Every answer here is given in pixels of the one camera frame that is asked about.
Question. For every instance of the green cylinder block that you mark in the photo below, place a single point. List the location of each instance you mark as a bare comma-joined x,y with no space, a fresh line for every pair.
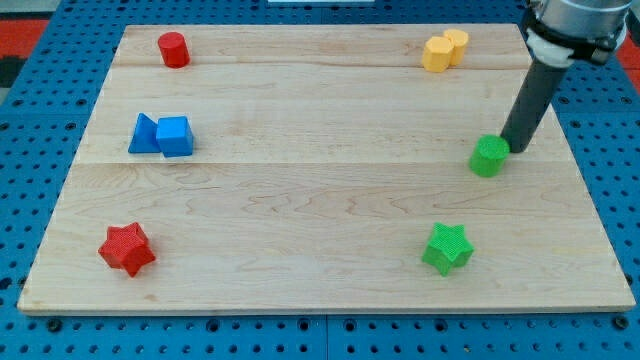
489,155

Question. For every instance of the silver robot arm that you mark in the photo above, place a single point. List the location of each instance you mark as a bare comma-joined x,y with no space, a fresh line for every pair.
559,32

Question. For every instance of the green star block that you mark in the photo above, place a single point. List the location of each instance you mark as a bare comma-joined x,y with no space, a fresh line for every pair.
447,247

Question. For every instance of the red star block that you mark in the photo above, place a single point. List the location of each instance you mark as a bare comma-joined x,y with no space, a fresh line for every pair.
127,248

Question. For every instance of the wooden board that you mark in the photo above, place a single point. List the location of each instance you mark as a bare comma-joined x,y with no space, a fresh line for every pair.
323,155

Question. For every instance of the blue cube block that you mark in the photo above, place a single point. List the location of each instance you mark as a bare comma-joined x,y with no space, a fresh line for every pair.
174,136

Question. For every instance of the yellow hexagon block front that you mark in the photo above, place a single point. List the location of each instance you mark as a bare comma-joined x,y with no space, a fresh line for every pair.
437,54

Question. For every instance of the yellow hexagon block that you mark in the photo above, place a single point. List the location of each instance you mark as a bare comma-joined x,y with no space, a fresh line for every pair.
459,40
437,54

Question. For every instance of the blue triangle block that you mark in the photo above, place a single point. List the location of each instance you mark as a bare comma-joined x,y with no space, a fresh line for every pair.
143,139

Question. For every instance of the red cylinder block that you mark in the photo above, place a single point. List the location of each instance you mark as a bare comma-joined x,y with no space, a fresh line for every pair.
174,50

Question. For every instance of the yellow hexagon block rear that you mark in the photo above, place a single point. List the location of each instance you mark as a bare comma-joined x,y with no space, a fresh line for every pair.
459,40

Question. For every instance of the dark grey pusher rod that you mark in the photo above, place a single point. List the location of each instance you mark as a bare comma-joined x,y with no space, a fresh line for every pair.
531,103

